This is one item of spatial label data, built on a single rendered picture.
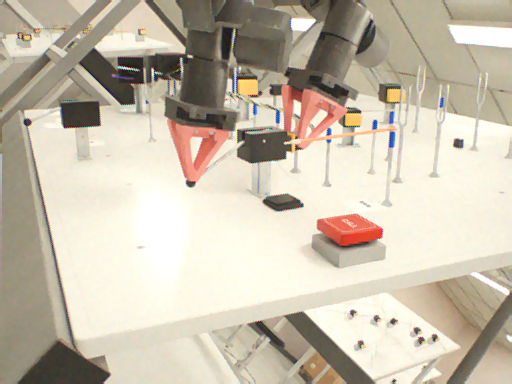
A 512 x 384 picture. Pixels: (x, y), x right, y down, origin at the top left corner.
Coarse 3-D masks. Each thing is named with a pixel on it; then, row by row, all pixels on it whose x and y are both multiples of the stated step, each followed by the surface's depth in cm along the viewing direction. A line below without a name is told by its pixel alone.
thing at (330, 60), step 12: (324, 36) 76; (324, 48) 75; (336, 48) 74; (348, 48) 75; (312, 60) 76; (324, 60) 74; (336, 60) 74; (348, 60) 75; (288, 72) 80; (300, 72) 76; (312, 72) 74; (324, 72) 74; (336, 72) 75; (324, 84) 72; (336, 84) 73; (348, 96) 74
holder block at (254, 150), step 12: (240, 132) 75; (252, 132) 73; (264, 132) 73; (276, 132) 74; (252, 144) 73; (264, 144) 74; (276, 144) 74; (240, 156) 76; (252, 156) 73; (264, 156) 74; (276, 156) 75
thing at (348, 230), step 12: (336, 216) 59; (348, 216) 59; (360, 216) 59; (324, 228) 57; (336, 228) 55; (348, 228) 55; (360, 228) 55; (372, 228) 55; (336, 240) 55; (348, 240) 54; (360, 240) 55; (372, 240) 56
